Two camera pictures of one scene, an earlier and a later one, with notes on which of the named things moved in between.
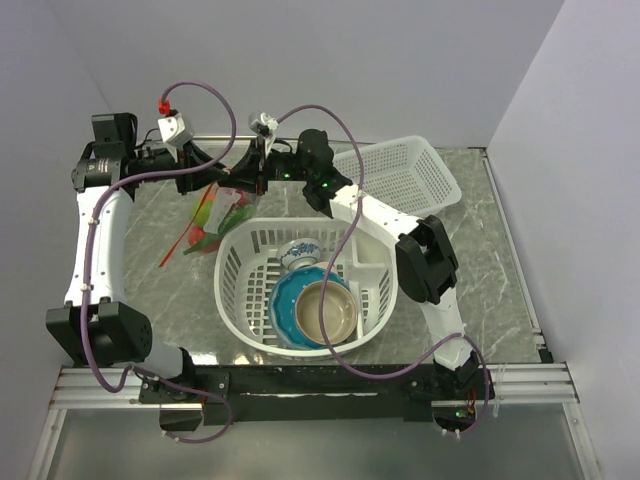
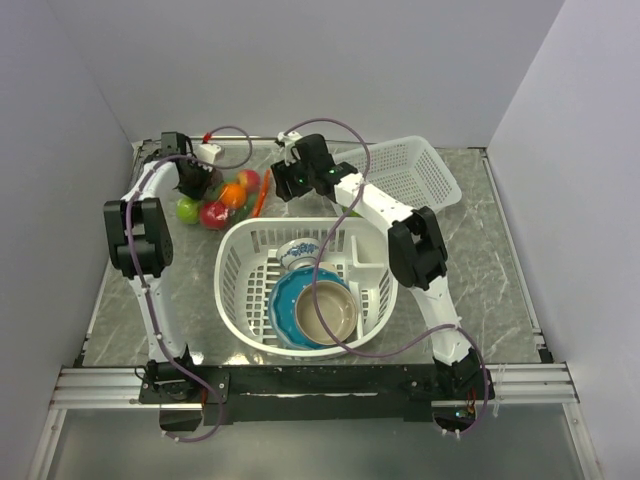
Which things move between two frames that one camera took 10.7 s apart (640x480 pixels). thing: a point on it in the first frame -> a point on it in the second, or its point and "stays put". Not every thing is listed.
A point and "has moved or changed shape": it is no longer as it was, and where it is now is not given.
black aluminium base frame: (191, 397) stays put
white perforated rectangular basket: (407, 172) stays put
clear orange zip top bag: (218, 211) has moved or changed shape
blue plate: (285, 288) stays put
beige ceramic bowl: (340, 312) stays put
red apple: (244, 197) has moved or changed shape
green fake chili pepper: (233, 218) has moved or changed shape
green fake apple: (204, 211) -> (187, 210)
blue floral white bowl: (299, 253) stays put
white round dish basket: (246, 264) stays put
